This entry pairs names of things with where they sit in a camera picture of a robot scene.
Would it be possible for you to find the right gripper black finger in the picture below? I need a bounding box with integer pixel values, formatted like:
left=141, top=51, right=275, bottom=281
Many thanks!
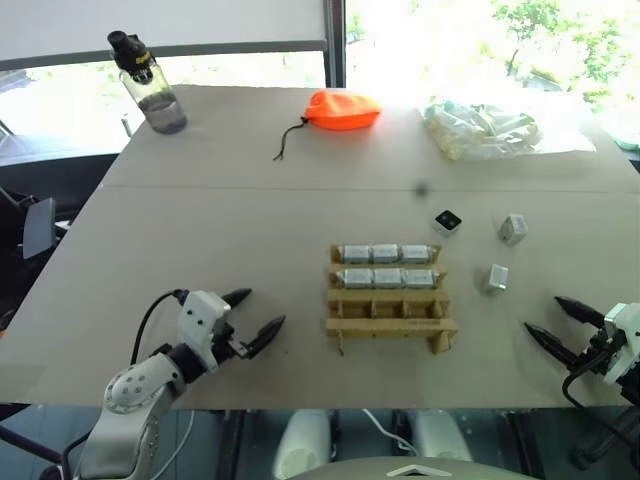
left=553, top=295, right=607, bottom=326
left=523, top=322, right=577, bottom=373

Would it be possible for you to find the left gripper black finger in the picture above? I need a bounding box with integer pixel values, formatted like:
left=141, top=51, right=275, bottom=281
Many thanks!
left=221, top=287, right=253, bottom=309
left=247, top=314, right=287, bottom=360

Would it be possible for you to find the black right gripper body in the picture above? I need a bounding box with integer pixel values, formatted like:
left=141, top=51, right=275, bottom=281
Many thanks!
left=571, top=329, right=614, bottom=375

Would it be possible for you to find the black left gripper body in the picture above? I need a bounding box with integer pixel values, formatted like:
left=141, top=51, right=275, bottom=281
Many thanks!
left=205, top=317, right=253, bottom=372

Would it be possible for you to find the wooden slotted rack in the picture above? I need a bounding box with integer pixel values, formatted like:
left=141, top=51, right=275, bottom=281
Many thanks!
left=325, top=242, right=460, bottom=357

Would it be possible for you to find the white rounded robot leg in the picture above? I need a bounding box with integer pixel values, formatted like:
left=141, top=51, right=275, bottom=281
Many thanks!
left=411, top=409, right=474, bottom=464
left=272, top=409, right=335, bottom=480

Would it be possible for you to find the small black white cube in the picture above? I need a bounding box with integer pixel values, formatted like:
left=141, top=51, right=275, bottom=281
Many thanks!
left=433, top=209, right=463, bottom=236

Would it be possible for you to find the grey robot chest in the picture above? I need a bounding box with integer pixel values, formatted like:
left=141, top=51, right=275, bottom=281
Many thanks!
left=298, top=453, right=542, bottom=480

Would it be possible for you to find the clear plastic bag of parts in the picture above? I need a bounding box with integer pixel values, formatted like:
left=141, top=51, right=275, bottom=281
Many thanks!
left=421, top=98, right=597, bottom=163

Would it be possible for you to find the grey office chair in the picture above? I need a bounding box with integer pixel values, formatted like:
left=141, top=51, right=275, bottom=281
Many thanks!
left=0, top=187, right=57, bottom=260

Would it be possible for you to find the clear black-capped water bottle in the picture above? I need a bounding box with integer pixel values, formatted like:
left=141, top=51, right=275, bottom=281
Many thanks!
left=106, top=30, right=189, bottom=136

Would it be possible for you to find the white roller blind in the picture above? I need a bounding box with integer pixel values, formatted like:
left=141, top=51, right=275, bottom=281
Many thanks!
left=0, top=0, right=327, bottom=72

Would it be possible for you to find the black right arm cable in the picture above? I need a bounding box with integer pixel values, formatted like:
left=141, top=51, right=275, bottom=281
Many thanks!
left=561, top=349, right=640, bottom=454

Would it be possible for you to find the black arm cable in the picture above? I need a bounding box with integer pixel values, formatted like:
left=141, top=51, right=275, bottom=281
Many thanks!
left=129, top=288, right=190, bottom=366
left=561, top=349, right=640, bottom=454

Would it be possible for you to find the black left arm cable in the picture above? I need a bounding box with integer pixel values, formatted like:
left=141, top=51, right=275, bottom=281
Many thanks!
left=129, top=288, right=190, bottom=366

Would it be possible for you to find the white cable under table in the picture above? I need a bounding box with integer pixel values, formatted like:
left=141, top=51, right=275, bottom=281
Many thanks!
left=361, top=408, right=417, bottom=455

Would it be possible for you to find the black pouch drawstring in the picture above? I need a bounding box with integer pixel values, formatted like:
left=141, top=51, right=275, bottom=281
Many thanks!
left=272, top=116, right=308, bottom=163

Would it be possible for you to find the orange drawstring pouch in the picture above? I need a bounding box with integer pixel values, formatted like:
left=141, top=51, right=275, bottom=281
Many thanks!
left=301, top=88, right=384, bottom=132

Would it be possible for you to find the dark window frame post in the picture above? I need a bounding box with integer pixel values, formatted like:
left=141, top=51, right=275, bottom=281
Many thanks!
left=323, top=0, right=349, bottom=89

